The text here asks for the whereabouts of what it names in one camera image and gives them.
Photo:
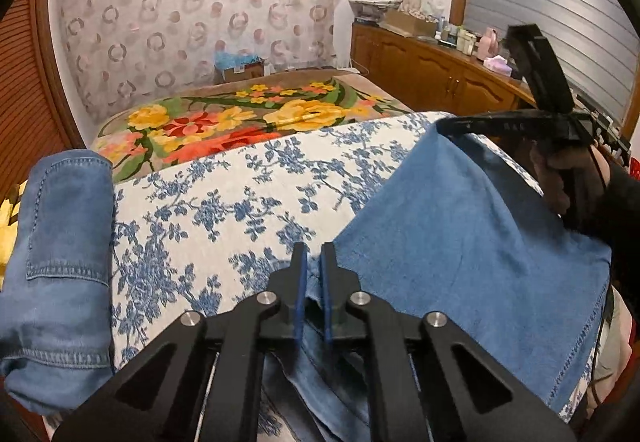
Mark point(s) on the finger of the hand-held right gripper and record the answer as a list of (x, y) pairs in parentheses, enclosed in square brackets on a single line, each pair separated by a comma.
[(540, 67), (500, 127)]

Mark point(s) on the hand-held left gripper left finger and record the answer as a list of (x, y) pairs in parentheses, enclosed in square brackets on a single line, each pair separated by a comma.
[(299, 302)]

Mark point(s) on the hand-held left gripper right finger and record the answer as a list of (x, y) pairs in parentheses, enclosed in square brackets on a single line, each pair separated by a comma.
[(327, 302)]

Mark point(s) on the light blue pants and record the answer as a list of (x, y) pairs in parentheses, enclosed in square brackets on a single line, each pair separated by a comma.
[(450, 232)]

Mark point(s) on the person's black sleeved right forearm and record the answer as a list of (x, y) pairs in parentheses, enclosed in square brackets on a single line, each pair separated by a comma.
[(617, 212)]

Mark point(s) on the person's right hand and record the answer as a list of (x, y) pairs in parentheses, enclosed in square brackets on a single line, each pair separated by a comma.
[(550, 177)]

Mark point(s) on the pink tissue box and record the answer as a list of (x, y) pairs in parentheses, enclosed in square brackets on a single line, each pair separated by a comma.
[(498, 65)]

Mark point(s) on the pink bottle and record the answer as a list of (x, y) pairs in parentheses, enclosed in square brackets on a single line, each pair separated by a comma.
[(487, 44)]

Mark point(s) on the white jar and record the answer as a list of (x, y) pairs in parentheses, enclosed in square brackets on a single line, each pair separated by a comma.
[(466, 42)]

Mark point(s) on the wooden sideboard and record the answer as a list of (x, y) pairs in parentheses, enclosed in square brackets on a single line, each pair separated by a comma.
[(425, 67)]

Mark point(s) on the blue bottle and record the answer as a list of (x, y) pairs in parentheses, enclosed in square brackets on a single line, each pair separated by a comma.
[(441, 26)]

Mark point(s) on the flat cardboard box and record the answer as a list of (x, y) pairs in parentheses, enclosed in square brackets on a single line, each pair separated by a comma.
[(407, 24)]

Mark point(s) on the white blue floral sheet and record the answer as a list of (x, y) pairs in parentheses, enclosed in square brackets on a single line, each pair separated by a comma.
[(200, 202)]

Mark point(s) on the stack of papers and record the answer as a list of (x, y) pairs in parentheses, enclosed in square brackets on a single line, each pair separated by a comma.
[(375, 8)]

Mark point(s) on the person's beige trousers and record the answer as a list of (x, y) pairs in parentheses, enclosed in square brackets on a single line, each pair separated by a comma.
[(617, 352)]

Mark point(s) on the colourful floral blanket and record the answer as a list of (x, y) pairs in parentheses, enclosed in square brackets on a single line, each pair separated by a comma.
[(225, 127)]

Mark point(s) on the folded light blue jeans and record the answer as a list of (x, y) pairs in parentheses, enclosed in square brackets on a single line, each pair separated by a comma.
[(60, 247)]

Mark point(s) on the blue plastic bag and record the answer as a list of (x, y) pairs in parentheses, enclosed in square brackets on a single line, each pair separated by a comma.
[(235, 57)]

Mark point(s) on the wooden louvered wardrobe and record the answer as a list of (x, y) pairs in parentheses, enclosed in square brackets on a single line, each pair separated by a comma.
[(30, 87)]

